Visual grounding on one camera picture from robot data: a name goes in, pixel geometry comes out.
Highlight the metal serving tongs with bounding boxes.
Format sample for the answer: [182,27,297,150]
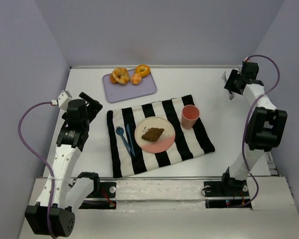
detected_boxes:
[222,71,236,101]

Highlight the brown chocolate croissant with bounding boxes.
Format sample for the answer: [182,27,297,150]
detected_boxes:
[142,127,164,142]

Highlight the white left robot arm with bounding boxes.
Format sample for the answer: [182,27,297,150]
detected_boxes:
[25,91,103,239]

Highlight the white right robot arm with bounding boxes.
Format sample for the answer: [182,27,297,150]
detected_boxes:
[221,60,288,191]

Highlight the pale twisted bread roll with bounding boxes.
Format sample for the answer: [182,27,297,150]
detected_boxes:
[111,68,130,85]

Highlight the lavender plastic tray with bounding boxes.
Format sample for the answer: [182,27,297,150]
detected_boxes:
[102,73,157,103]

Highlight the blue plastic fork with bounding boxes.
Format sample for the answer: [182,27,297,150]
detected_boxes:
[116,126,135,156]

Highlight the blue plastic knife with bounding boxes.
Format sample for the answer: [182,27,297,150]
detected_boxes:
[126,124,135,156]

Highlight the pink plastic cup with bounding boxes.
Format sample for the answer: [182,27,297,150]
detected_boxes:
[181,105,200,129]

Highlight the small round peach bun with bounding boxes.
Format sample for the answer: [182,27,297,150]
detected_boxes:
[131,73,142,85]

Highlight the black white striped placemat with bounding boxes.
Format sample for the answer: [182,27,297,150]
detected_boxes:
[107,95,215,178]

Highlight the cream pink floral plate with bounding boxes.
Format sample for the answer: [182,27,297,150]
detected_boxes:
[135,117,175,153]

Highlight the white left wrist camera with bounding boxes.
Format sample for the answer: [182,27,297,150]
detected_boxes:
[57,90,73,111]

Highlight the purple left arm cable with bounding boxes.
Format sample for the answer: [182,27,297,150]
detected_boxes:
[17,101,60,239]

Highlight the aluminium front rail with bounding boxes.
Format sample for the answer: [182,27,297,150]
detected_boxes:
[41,175,282,181]

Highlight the yellow ring donut bread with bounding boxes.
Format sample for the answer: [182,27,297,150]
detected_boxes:
[135,65,150,78]

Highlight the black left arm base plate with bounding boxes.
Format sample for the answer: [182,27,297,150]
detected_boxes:
[79,181,117,210]

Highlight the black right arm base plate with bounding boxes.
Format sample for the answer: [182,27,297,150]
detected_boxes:
[201,181,252,209]

